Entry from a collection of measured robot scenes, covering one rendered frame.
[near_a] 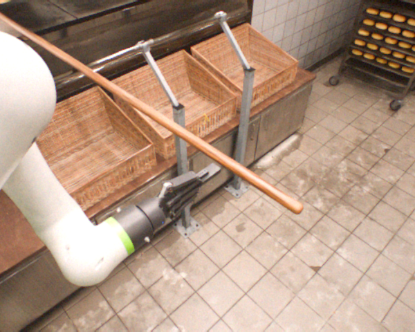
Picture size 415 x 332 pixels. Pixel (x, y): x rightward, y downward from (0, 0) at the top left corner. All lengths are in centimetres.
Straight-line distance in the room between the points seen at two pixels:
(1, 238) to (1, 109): 137
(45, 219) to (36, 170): 13
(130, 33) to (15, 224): 113
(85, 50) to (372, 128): 241
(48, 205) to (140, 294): 136
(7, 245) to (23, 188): 102
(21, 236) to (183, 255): 92
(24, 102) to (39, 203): 36
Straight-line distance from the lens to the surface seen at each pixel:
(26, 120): 37
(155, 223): 74
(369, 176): 276
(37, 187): 67
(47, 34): 174
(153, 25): 203
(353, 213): 246
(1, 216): 178
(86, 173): 178
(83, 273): 70
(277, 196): 82
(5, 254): 164
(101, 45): 188
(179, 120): 151
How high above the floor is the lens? 182
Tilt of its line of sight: 47 degrees down
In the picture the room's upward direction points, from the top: straight up
